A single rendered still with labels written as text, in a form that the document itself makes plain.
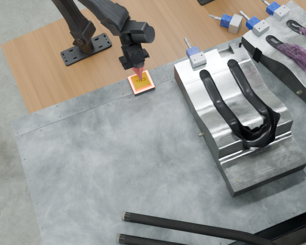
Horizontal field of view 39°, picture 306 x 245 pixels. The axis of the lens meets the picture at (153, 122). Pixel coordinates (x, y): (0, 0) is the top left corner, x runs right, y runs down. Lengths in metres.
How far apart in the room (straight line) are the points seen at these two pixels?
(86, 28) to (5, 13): 1.55
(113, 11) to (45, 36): 0.47
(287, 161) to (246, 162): 0.13
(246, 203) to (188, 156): 0.25
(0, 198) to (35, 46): 0.98
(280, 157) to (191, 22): 0.67
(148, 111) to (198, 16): 0.47
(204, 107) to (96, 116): 0.40
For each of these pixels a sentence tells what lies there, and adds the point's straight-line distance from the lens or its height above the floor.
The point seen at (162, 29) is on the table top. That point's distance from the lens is 1.76.
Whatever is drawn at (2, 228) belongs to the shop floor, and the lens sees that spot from 2.42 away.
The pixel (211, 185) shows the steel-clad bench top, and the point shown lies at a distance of 1.46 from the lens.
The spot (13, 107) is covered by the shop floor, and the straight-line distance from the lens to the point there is 2.67.
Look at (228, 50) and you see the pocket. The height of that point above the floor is 0.86.
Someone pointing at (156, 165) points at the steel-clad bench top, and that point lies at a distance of 1.48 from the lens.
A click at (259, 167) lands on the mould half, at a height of 0.86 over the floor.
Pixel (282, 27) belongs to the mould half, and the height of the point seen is 0.85.
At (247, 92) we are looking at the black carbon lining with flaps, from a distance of 1.52.
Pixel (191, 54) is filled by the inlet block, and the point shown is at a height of 0.90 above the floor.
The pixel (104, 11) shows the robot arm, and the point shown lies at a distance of 1.43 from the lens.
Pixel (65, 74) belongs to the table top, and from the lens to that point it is 1.70.
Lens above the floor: 2.19
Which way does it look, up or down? 64 degrees down
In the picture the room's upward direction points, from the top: 9 degrees counter-clockwise
